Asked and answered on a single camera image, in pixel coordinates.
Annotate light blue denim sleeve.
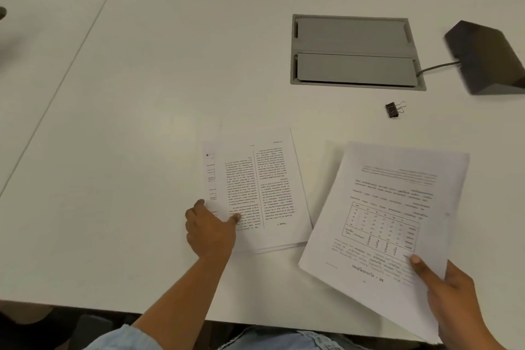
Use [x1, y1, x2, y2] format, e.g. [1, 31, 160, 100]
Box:
[81, 323, 165, 350]

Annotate black binder clip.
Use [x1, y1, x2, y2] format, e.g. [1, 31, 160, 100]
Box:
[385, 101, 407, 119]

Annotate person's left forearm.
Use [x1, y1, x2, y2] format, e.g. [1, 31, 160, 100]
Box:
[131, 249, 235, 350]

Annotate dark grey chair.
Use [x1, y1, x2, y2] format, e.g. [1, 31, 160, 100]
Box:
[69, 314, 114, 350]

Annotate black wedge-shaped device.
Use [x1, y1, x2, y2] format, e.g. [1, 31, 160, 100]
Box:
[444, 20, 525, 96]

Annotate light blue jeans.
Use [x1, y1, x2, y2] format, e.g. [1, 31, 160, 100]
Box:
[217, 325, 366, 350]

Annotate grey flip-lid cable box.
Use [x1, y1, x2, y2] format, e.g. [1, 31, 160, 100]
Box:
[290, 14, 427, 91]

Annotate person's right hand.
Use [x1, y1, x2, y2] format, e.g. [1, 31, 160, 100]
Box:
[410, 254, 491, 346]

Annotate white table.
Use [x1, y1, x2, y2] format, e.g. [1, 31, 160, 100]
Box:
[0, 0, 525, 345]

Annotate grey cable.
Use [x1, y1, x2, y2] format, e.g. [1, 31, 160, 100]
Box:
[415, 60, 462, 78]

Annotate text and table paper sheet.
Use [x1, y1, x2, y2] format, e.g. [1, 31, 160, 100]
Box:
[298, 141, 471, 345]

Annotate person's left hand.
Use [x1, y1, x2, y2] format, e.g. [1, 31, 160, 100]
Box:
[184, 199, 243, 260]

